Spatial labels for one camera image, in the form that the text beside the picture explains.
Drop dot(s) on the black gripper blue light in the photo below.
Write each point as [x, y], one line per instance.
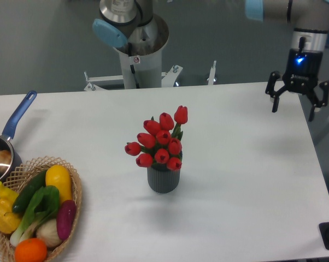
[301, 76]

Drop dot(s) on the red tulip bouquet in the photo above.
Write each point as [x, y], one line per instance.
[160, 147]

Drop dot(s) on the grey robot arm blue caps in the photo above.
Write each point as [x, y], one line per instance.
[139, 36]

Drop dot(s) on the dark grey ribbed vase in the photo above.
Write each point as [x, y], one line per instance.
[160, 178]

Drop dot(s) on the yellow squash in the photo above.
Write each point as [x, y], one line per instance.
[59, 176]

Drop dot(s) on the purple sweet potato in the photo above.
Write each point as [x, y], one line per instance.
[65, 218]

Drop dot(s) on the green bok choy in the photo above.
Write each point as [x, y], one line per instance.
[43, 206]

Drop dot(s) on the beige onion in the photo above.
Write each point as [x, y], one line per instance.
[47, 232]

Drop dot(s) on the green cucumber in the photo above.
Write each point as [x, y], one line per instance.
[35, 183]

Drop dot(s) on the brown bread roll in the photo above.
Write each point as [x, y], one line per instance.
[5, 160]

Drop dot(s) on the orange fruit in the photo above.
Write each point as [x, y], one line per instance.
[31, 250]

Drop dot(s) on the yellow bell pepper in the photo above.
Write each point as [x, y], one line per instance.
[9, 221]

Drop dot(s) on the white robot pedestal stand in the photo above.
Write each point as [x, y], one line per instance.
[137, 72]

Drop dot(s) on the blue handled saucepan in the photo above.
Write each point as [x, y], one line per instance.
[9, 131]

